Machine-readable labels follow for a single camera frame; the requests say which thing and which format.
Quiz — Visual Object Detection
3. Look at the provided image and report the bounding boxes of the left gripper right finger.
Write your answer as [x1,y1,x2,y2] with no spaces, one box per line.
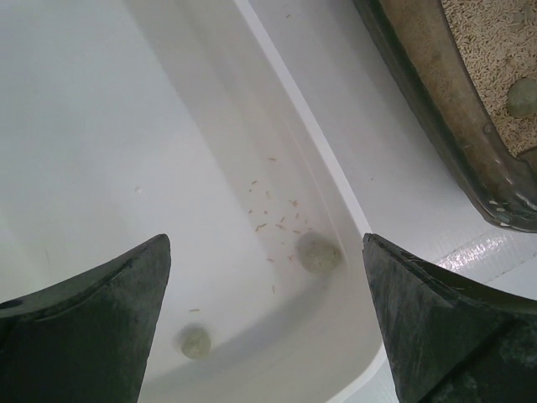
[363,233,536,402]

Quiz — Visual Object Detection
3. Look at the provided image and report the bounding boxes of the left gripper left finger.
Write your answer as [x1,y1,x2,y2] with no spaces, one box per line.
[1,234,171,402]

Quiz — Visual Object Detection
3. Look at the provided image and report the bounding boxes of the grey clump in litter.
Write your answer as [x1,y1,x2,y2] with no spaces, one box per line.
[507,77,536,118]

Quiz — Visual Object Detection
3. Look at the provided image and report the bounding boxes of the dark grey litter box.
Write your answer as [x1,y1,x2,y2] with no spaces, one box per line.
[354,1,536,233]

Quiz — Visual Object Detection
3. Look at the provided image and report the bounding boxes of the white plastic tray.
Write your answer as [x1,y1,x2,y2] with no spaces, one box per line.
[1,1,384,402]

